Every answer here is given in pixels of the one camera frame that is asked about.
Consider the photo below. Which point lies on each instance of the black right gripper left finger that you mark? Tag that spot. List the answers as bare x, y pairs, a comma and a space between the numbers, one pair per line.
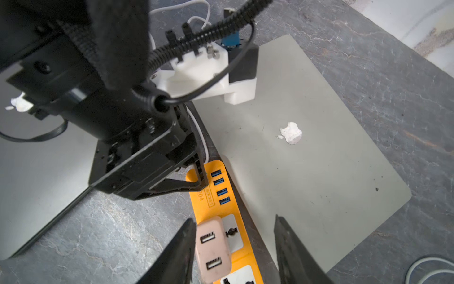
175, 264

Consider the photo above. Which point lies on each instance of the pink usb charger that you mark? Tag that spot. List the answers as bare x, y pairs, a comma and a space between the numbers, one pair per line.
212, 251

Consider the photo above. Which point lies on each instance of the dark grey laptop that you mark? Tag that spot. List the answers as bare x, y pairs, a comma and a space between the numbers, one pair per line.
39, 182

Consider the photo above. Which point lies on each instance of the silver apple laptop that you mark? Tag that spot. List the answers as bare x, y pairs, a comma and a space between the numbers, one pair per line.
298, 152

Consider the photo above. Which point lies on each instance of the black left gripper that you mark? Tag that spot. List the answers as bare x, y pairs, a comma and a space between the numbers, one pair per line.
162, 157

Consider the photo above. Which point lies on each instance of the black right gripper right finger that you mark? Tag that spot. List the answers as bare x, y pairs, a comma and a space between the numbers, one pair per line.
296, 265

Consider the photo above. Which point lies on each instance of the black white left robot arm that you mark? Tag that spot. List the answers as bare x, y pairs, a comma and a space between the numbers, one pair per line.
89, 62

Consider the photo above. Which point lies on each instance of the orange power strip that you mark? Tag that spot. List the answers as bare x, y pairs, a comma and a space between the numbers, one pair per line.
218, 200

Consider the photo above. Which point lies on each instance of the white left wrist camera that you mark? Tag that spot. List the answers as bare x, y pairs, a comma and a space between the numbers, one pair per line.
237, 87

